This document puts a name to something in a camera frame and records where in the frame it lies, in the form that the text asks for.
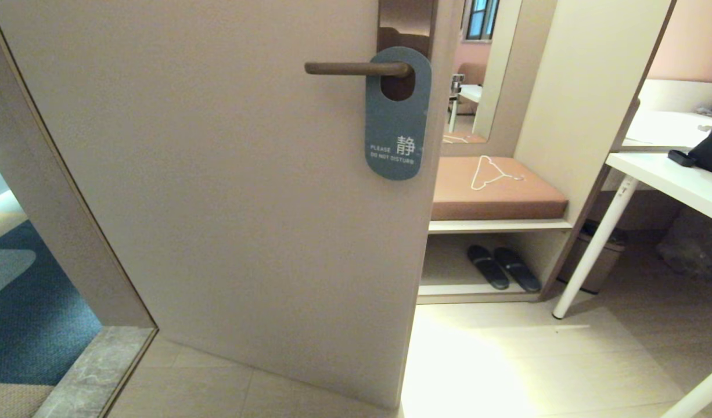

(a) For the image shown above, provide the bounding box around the grey-blue do-not-disturb door sign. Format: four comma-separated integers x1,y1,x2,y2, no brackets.
365,46,433,181

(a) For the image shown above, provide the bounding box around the beige wooden door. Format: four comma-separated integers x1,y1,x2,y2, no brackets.
0,0,468,410

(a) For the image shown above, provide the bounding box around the beige trash bin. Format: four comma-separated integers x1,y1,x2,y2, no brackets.
558,219,628,295

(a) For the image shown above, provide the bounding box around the cream wardrobe shelf unit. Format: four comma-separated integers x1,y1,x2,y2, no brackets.
417,0,677,305

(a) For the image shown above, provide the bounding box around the grey marble threshold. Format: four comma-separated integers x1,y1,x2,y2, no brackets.
34,325,158,418

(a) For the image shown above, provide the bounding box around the white washbasin countertop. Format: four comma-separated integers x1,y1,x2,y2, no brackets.
620,78,712,153

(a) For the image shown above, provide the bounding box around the white table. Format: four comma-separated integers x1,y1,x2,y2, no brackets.
552,152,712,418

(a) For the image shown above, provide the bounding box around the clear plastic bag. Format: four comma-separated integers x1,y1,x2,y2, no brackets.
657,212,712,283

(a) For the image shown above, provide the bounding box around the white wire clothes hanger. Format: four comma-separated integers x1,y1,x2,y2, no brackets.
470,155,526,192

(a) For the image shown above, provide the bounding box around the bronze door handle lever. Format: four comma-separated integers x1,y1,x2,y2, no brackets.
304,61,415,78

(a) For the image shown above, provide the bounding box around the tall wall mirror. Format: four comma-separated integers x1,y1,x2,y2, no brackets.
440,0,523,157

